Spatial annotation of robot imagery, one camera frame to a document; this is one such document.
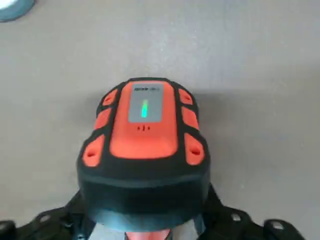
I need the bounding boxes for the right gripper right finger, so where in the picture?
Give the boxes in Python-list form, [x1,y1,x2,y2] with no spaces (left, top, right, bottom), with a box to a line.
[193,184,320,240]

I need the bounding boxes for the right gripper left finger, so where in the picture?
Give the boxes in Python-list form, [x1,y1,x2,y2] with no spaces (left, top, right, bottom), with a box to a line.
[0,191,98,240]

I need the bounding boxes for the orange black barcode scanner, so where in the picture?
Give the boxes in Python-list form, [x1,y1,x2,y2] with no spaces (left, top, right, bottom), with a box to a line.
[75,77,213,240]

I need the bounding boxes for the white flat digital scale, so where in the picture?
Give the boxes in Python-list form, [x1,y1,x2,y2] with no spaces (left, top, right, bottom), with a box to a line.
[0,0,38,24]

